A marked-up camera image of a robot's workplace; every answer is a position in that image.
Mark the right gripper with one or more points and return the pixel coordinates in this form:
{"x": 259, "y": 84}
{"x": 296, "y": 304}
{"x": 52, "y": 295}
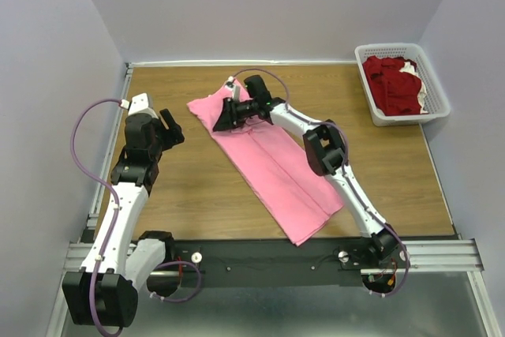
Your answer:
{"x": 226, "y": 120}

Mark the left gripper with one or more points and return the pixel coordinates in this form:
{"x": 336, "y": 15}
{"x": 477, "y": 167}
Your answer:
{"x": 174, "y": 134}

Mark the pink t shirt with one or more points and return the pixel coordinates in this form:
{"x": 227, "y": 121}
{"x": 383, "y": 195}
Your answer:
{"x": 275, "y": 168}

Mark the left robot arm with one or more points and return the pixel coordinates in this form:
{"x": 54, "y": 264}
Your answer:
{"x": 103, "y": 292}

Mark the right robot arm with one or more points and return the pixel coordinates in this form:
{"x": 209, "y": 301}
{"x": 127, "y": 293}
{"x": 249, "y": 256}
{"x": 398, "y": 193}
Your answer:
{"x": 327, "y": 153}

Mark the red t shirt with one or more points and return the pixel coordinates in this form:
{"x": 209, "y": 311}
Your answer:
{"x": 394, "y": 93}

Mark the white cloth in basket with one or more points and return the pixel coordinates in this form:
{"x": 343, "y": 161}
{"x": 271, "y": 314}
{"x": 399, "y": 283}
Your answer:
{"x": 411, "y": 68}

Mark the white plastic basket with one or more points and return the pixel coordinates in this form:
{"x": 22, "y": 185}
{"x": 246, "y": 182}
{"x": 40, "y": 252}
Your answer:
{"x": 436, "y": 101}

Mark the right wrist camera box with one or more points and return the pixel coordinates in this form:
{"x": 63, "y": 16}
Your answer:
{"x": 234, "y": 88}

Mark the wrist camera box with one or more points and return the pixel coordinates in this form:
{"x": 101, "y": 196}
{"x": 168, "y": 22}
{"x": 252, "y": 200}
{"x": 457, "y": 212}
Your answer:
{"x": 139, "y": 104}
{"x": 234, "y": 88}

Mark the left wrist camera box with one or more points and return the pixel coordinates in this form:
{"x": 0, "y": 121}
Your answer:
{"x": 139, "y": 104}

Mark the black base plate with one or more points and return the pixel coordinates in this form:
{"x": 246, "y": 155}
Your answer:
{"x": 206, "y": 264}

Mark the aluminium frame rail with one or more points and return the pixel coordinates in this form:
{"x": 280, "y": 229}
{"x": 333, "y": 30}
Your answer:
{"x": 425, "y": 255}

